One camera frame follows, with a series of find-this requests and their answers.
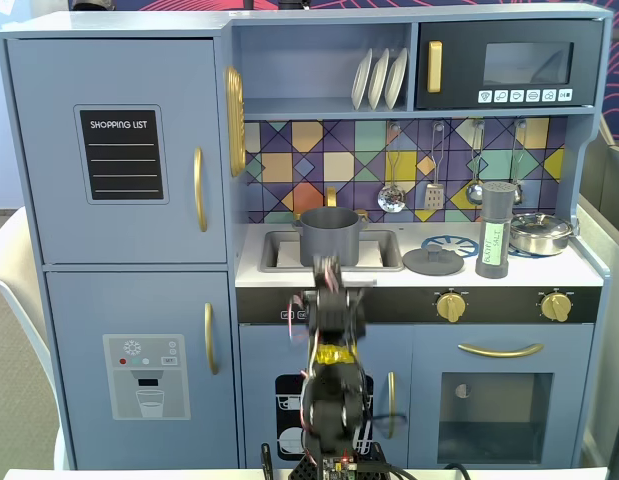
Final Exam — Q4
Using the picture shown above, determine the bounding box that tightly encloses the steel pot with lid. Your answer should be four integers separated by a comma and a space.
507, 211, 576, 257

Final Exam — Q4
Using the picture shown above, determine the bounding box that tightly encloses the gold dishwasher door handle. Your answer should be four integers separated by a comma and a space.
386, 370, 398, 441

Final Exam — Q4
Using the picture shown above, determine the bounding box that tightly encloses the black table clamp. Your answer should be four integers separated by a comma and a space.
259, 441, 276, 480

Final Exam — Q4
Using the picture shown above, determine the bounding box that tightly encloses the gold toy faucet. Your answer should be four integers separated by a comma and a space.
324, 185, 371, 222

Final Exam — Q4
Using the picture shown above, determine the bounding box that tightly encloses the black microwave door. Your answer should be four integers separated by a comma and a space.
414, 20, 605, 111

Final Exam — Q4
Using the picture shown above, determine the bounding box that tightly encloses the gold oven handle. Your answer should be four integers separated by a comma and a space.
457, 341, 545, 359

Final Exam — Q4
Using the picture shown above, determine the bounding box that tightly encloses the black and red robot base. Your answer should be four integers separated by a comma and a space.
292, 439, 391, 480

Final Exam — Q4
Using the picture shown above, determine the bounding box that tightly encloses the gold lower fridge handle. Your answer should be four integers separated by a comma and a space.
203, 301, 221, 377

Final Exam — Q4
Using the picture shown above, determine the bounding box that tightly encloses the gold microwave handle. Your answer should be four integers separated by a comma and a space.
426, 40, 444, 95

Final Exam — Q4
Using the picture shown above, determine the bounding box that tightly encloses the gray pot lid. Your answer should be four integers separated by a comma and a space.
401, 243, 466, 276

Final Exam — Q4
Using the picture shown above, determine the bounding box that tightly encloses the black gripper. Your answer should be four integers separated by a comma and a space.
303, 254, 368, 346

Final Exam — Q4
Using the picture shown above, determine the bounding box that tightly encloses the blue toy kitchen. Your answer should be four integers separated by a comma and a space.
0, 6, 615, 471

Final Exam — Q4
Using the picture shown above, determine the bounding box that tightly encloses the metal toy spoon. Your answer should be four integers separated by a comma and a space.
508, 119, 529, 206

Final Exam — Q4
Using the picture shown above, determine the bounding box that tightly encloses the gray plastic pot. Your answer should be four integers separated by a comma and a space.
291, 206, 369, 267

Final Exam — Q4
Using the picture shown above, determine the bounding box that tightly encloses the fridge door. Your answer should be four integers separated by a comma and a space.
5, 38, 229, 265
44, 270, 239, 470

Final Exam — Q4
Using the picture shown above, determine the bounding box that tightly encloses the gold stove knob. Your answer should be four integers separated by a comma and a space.
434, 291, 467, 323
539, 291, 572, 323

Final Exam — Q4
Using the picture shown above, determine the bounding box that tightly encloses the dishwasher door with print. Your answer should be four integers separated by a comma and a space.
238, 323, 413, 469

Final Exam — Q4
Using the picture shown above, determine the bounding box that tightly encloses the lower fridge door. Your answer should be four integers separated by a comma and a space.
44, 270, 239, 470

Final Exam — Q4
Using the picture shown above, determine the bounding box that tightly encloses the oven door with window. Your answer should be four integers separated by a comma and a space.
408, 323, 596, 469

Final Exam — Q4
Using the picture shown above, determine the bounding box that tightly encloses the gold fridge handle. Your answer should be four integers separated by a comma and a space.
203, 301, 221, 377
192, 145, 210, 233

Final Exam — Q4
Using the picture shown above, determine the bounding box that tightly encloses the metal toy ladle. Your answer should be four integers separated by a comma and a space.
464, 119, 487, 207

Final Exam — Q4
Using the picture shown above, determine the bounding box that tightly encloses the thick black cable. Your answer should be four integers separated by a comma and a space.
377, 461, 418, 480

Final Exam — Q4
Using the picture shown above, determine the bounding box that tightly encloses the gold upper fridge handle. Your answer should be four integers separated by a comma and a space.
192, 145, 210, 233

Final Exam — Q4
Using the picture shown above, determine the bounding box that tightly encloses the gold ribbed side fixture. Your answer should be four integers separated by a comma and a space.
223, 65, 247, 178

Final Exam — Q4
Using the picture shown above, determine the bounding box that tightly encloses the white toy plate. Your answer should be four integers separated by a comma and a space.
366, 47, 391, 112
350, 47, 374, 112
383, 46, 410, 111

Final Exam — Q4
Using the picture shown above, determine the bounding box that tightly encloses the white curved chair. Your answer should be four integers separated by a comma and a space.
0, 206, 66, 471

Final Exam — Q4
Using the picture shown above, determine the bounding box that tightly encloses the upper fridge door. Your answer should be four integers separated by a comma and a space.
5, 38, 229, 265

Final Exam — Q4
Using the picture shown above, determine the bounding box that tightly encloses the metal toy spatula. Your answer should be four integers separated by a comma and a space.
423, 120, 447, 212

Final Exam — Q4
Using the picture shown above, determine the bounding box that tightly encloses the metal toy skimmer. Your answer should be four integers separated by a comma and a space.
377, 121, 408, 214

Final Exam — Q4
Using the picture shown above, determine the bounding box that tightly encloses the gray salt shaker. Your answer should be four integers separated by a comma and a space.
474, 180, 515, 280

